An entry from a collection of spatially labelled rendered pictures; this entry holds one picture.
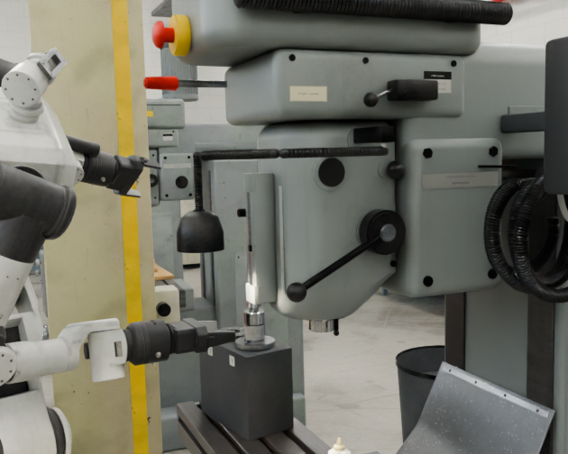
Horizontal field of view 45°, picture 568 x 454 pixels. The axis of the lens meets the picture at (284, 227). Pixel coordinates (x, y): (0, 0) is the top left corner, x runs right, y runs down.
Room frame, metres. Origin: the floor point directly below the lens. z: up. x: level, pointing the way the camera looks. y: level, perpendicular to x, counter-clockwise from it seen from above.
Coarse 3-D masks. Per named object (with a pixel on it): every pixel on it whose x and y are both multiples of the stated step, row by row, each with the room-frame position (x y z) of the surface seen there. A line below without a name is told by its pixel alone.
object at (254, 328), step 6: (246, 318) 1.47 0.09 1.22; (252, 318) 1.46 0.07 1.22; (258, 318) 1.46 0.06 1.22; (264, 318) 1.48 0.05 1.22; (246, 324) 1.47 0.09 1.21; (252, 324) 1.46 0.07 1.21; (258, 324) 1.46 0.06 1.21; (264, 324) 1.48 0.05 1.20; (246, 330) 1.47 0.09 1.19; (252, 330) 1.46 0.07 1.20; (258, 330) 1.46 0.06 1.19; (264, 330) 1.48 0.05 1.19; (246, 336) 1.47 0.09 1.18; (252, 336) 1.46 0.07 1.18; (258, 336) 1.46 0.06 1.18; (264, 336) 1.48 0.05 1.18; (252, 342) 1.46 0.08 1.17; (258, 342) 1.46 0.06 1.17
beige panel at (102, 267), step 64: (64, 0) 2.63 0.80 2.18; (128, 0) 2.73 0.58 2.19; (128, 64) 2.72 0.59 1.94; (64, 128) 2.62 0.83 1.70; (128, 128) 2.72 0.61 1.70; (64, 256) 2.61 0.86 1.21; (128, 256) 2.71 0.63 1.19; (64, 320) 2.61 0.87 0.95; (128, 320) 2.70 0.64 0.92; (64, 384) 2.60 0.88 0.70; (128, 384) 2.70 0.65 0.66; (128, 448) 2.69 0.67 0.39
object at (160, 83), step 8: (144, 80) 1.12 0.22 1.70; (152, 80) 1.12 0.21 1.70; (160, 80) 1.12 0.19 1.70; (168, 80) 1.13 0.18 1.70; (176, 80) 1.13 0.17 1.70; (184, 80) 1.14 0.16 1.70; (192, 80) 1.15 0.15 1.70; (200, 80) 1.16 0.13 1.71; (208, 80) 1.16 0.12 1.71; (216, 80) 1.17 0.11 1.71; (152, 88) 1.12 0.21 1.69; (160, 88) 1.13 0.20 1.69; (168, 88) 1.13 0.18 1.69; (176, 88) 1.14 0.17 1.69
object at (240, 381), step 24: (240, 336) 1.53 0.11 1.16; (216, 360) 1.51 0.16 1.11; (240, 360) 1.42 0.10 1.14; (264, 360) 1.43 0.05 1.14; (288, 360) 1.46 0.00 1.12; (216, 384) 1.51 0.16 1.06; (240, 384) 1.42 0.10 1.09; (264, 384) 1.43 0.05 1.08; (288, 384) 1.46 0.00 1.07; (216, 408) 1.52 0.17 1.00; (240, 408) 1.43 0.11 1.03; (264, 408) 1.42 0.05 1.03; (288, 408) 1.46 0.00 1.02; (240, 432) 1.43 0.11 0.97; (264, 432) 1.42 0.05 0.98
